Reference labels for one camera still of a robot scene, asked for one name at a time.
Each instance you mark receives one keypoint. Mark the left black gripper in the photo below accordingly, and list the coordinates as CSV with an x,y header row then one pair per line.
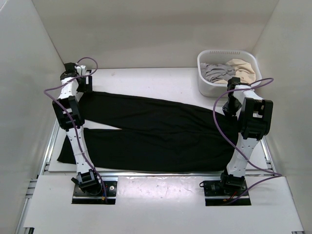
x,y
88,87

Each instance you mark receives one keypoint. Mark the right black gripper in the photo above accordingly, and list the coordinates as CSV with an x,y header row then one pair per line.
x,y
230,112

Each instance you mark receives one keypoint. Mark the black trousers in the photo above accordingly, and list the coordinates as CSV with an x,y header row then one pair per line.
x,y
154,135

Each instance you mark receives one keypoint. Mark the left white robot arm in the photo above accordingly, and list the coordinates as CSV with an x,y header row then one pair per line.
x,y
70,119

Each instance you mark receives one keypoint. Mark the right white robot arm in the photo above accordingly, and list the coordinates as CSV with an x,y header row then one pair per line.
x,y
245,146

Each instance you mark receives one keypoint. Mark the white plastic laundry basket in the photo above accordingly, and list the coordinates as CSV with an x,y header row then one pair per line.
x,y
214,90

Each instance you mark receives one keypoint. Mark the beige garment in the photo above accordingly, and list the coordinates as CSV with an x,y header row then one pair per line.
x,y
240,69

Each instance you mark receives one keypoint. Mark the grey garment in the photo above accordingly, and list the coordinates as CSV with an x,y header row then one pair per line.
x,y
217,73

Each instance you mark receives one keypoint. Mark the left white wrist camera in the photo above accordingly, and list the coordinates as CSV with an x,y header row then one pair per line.
x,y
81,69

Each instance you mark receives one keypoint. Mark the front aluminium rail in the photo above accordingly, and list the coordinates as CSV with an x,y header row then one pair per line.
x,y
126,173

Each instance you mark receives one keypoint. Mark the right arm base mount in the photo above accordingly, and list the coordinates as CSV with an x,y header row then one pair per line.
x,y
212,192

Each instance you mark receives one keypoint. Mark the left aluminium rail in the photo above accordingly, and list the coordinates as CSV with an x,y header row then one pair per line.
x,y
47,154

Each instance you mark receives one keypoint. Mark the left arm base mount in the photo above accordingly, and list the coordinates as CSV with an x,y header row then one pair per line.
x,y
109,190

